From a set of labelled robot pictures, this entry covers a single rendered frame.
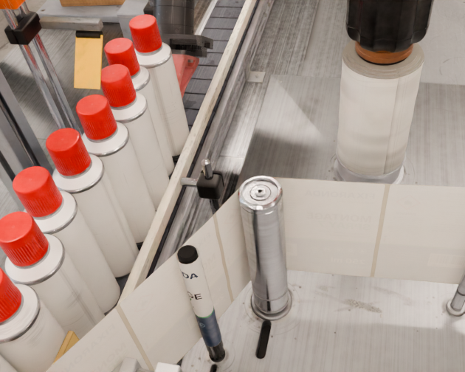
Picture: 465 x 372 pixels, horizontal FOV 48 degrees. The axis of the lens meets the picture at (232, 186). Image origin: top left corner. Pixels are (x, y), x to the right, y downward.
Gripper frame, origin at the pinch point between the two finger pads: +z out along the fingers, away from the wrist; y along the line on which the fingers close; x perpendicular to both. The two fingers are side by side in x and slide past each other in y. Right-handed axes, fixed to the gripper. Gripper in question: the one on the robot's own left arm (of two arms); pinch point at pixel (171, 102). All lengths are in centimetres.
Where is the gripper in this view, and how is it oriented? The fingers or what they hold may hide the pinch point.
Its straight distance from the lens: 76.4
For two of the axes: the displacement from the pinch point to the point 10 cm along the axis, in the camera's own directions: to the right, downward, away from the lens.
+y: 9.7, 0.9, -2.4
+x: 2.5, -1.7, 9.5
